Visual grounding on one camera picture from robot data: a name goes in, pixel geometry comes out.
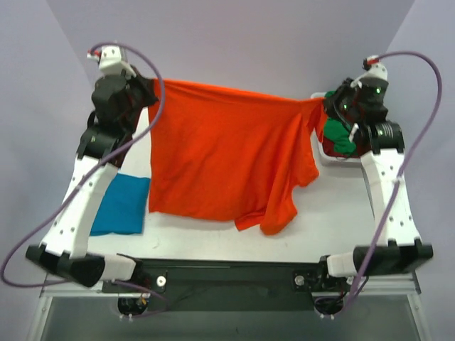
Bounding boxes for white plastic basket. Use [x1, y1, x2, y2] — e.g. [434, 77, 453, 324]
[310, 92, 361, 168]

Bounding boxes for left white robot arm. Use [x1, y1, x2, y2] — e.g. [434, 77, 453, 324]
[26, 69, 158, 293]

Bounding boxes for dark red t shirt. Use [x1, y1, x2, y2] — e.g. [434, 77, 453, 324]
[321, 139, 343, 158]

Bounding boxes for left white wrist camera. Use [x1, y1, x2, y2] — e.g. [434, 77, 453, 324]
[87, 45, 137, 79]

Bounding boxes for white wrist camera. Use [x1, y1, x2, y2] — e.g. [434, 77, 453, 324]
[87, 45, 137, 79]
[361, 55, 388, 81]

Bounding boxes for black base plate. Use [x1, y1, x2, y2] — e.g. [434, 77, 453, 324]
[101, 257, 351, 313]

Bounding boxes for orange t shirt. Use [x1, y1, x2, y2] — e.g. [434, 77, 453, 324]
[149, 80, 327, 235]

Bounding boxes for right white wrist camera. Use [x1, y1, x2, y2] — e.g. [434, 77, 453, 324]
[361, 55, 388, 81]

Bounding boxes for green t shirt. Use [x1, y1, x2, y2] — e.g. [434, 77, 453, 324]
[321, 90, 358, 156]

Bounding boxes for folded blue t shirt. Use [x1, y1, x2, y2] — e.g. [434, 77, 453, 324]
[90, 173, 150, 237]

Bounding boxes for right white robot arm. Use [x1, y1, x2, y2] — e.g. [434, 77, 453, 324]
[314, 76, 434, 290]

